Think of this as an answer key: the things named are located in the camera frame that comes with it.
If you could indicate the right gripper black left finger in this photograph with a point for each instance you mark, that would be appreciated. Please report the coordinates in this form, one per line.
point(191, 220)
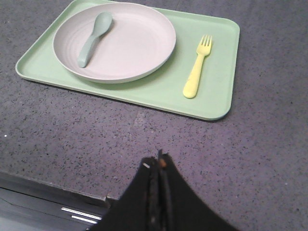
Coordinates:
point(138, 208)

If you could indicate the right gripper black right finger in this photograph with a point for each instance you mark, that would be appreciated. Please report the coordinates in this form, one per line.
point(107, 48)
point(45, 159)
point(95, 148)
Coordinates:
point(183, 209)

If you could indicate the yellow plastic fork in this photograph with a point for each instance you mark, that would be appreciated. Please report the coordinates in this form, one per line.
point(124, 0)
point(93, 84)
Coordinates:
point(203, 49)

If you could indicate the white round plate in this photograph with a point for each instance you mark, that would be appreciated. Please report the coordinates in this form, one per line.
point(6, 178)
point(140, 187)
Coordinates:
point(138, 42)

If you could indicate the light green serving tray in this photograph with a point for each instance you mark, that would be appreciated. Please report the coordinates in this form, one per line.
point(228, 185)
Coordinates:
point(163, 88)

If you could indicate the pale green plastic spoon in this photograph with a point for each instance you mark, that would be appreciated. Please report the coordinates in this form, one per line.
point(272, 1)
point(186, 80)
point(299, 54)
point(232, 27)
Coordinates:
point(101, 25)

